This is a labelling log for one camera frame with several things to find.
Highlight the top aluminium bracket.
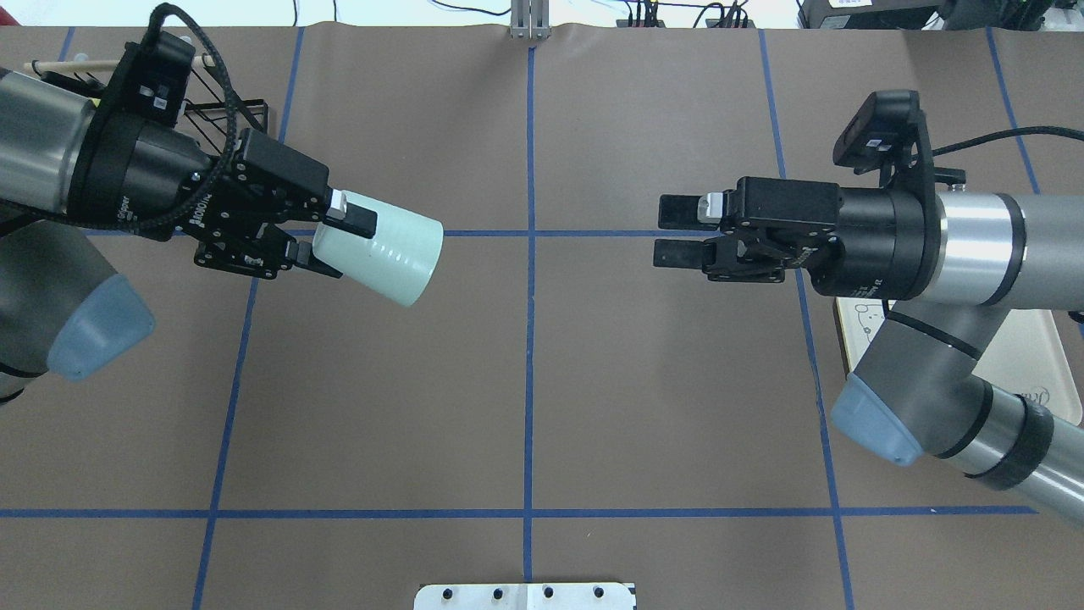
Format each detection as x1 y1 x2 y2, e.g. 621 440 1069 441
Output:
509 0 552 40

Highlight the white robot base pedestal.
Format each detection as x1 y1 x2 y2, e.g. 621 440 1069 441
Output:
413 582 638 609

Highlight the mint green cup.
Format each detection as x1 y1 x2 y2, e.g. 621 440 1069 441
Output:
312 191 444 308

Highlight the black wire cup rack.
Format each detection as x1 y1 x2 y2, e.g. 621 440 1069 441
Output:
23 52 270 150

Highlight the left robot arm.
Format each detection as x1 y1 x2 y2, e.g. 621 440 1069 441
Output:
3 69 377 402

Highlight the white rabbit tray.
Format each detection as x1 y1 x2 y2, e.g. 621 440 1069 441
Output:
835 298 1081 425

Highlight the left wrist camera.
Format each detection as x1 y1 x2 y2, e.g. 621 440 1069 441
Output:
111 33 195 129

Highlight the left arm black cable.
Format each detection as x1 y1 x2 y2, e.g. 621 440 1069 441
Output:
0 2 241 238

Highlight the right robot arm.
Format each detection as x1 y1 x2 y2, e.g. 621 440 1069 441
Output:
654 177 1081 525

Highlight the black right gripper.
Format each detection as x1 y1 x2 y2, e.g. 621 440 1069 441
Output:
653 177 935 300

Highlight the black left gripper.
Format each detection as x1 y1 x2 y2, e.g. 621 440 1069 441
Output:
67 113 379 280

